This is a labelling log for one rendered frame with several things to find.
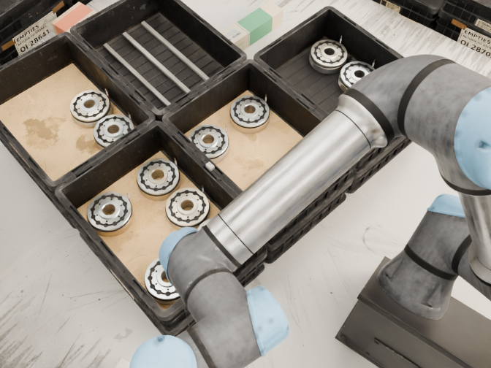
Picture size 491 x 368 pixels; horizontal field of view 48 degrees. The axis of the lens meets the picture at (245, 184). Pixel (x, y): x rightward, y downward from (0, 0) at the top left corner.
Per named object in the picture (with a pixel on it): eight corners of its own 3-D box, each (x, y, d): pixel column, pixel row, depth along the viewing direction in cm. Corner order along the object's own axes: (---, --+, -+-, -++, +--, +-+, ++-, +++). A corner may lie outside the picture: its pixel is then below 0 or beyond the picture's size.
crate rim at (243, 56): (250, 63, 145) (250, 56, 143) (159, 123, 135) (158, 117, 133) (156, -14, 160) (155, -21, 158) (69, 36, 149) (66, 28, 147)
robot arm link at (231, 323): (242, 253, 72) (167, 299, 69) (289, 312, 64) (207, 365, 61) (254, 289, 77) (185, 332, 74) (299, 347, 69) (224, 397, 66)
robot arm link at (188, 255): (395, 16, 79) (135, 244, 76) (454, 41, 71) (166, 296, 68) (413, 72, 87) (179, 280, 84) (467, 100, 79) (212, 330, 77)
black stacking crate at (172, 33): (248, 87, 153) (248, 58, 144) (164, 145, 143) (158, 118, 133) (160, 12, 168) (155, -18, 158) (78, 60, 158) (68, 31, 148)
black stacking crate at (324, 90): (429, 115, 149) (443, 87, 139) (356, 177, 139) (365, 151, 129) (323, 36, 164) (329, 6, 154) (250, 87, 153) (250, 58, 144)
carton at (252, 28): (269, 14, 184) (269, 0, 179) (282, 24, 182) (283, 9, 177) (215, 50, 175) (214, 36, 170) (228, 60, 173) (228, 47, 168)
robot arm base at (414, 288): (450, 309, 117) (476, 271, 114) (430, 328, 105) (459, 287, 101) (390, 267, 124) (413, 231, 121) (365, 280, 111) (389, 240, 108)
